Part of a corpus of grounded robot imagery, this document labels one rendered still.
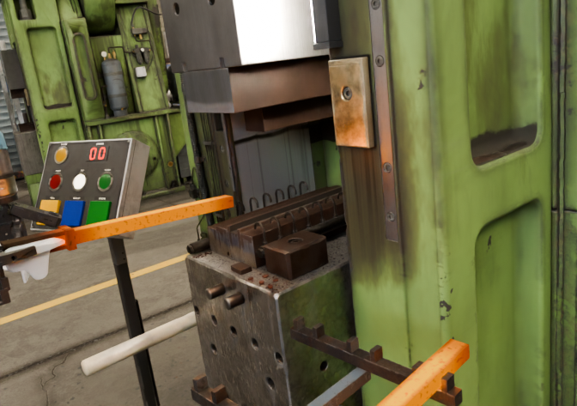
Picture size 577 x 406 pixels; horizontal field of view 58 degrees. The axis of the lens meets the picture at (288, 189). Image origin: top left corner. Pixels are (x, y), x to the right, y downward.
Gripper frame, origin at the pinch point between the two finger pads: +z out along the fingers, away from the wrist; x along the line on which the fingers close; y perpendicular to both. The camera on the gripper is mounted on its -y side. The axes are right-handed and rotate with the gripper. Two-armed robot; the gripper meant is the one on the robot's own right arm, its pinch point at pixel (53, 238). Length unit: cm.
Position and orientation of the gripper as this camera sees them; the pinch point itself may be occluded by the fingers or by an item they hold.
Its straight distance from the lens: 94.4
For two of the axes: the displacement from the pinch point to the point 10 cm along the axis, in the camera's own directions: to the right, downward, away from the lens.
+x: 6.4, 1.0, -7.6
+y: 1.0, 9.7, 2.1
